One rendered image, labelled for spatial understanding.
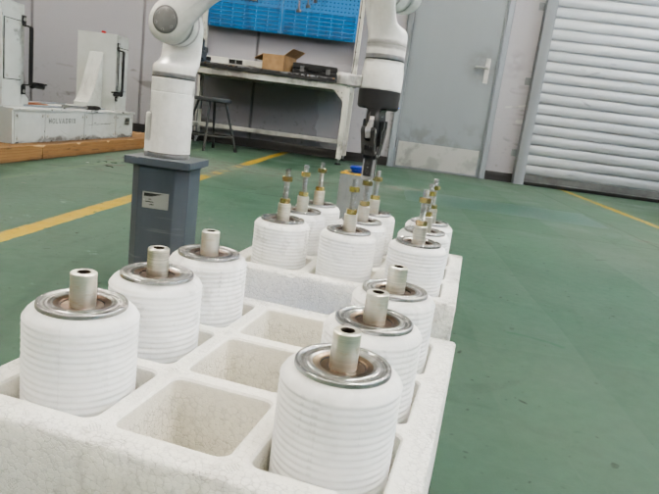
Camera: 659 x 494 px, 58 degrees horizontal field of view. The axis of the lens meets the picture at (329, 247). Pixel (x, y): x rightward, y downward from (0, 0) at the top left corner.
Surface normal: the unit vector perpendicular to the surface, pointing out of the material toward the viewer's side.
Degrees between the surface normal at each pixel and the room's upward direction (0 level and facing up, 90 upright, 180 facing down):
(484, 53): 90
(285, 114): 90
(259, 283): 90
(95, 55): 69
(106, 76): 90
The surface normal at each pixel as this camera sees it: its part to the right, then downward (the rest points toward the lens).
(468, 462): 0.13, -0.97
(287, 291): -0.24, 0.18
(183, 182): 0.62, 0.25
